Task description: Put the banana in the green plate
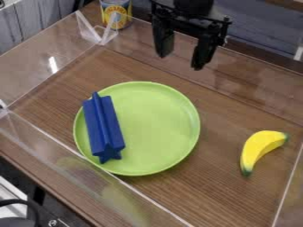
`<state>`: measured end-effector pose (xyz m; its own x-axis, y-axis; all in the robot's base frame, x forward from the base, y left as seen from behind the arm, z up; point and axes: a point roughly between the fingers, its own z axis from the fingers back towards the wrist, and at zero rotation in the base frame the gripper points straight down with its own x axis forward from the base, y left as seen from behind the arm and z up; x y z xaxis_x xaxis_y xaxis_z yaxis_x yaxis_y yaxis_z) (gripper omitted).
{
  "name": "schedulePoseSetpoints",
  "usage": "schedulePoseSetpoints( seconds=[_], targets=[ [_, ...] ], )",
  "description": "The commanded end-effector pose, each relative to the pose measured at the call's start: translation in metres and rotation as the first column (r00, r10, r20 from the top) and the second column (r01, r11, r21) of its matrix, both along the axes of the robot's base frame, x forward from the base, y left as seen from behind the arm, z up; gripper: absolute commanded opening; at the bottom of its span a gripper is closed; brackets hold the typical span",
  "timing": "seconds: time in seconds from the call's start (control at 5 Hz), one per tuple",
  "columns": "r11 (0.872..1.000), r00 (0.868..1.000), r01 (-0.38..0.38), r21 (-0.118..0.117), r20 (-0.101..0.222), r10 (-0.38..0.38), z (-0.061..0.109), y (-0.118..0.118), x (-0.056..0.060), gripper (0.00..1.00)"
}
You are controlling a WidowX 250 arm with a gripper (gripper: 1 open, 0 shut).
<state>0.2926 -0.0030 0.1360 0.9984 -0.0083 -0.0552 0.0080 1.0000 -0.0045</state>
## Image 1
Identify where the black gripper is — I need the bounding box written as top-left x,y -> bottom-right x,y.
151,0 -> 232,71

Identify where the yellow toy banana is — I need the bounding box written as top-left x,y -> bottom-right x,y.
239,130 -> 288,176

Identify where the green round plate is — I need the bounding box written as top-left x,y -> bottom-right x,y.
73,82 -> 200,176

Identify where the yellow labelled tin can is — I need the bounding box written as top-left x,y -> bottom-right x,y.
99,0 -> 132,30

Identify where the blue star-shaped block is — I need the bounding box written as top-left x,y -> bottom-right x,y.
82,92 -> 125,164

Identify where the clear acrylic enclosure wall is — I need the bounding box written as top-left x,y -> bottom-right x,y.
0,6 -> 303,227

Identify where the black cable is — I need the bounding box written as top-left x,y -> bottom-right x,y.
0,199 -> 42,227

